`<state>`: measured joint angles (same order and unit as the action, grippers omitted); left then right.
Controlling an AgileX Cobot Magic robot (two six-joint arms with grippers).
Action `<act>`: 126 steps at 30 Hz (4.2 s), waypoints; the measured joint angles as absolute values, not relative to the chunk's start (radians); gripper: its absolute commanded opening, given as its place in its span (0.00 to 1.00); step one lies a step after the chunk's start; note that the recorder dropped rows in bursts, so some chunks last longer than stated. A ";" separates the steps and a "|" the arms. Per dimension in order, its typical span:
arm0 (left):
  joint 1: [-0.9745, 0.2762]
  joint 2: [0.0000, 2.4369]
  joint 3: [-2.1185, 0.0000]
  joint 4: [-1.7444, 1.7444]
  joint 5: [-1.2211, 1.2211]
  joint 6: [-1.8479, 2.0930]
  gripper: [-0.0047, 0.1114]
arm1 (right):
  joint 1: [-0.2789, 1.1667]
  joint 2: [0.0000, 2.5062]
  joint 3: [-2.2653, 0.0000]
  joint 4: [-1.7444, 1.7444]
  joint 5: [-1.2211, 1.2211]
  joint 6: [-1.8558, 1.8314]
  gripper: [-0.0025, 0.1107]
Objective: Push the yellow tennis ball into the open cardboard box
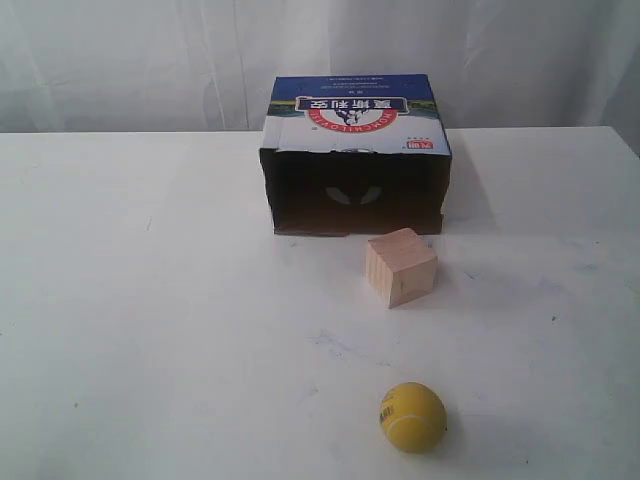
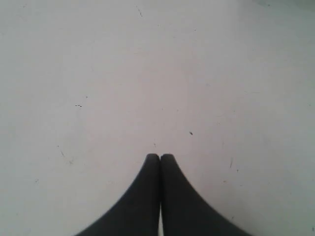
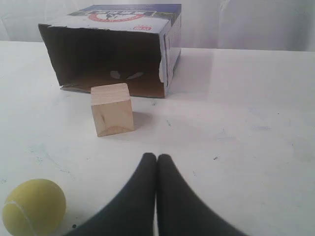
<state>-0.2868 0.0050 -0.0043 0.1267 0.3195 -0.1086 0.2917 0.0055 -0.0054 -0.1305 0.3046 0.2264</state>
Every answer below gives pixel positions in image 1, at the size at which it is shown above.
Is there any light wooden cube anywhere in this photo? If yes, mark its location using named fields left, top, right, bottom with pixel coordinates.
left=365, top=228, right=438, bottom=308

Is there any yellow tennis ball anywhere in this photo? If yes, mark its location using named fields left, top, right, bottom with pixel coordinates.
left=379, top=382, right=448, bottom=453

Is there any blue white cardboard box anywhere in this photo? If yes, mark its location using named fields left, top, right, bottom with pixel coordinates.
left=259, top=74, right=453, bottom=236

